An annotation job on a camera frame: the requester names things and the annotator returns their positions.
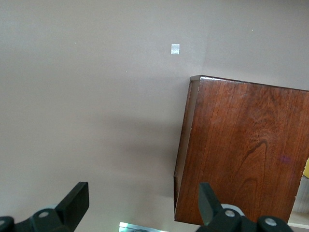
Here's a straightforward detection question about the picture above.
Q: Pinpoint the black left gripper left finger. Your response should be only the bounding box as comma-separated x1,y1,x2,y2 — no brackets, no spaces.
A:
0,181,90,232

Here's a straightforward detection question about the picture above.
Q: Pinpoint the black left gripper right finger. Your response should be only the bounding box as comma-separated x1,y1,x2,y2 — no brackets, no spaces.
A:
195,182,292,232

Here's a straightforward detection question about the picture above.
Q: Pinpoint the brown table cover sheet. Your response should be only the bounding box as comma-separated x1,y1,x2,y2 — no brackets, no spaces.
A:
0,0,309,232

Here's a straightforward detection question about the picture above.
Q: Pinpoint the yellow cube block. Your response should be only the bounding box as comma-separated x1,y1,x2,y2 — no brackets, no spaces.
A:
302,156,309,179

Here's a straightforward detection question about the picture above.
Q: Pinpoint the dark brown wooden cabinet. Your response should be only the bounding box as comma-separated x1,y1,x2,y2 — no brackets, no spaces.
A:
173,75,309,223

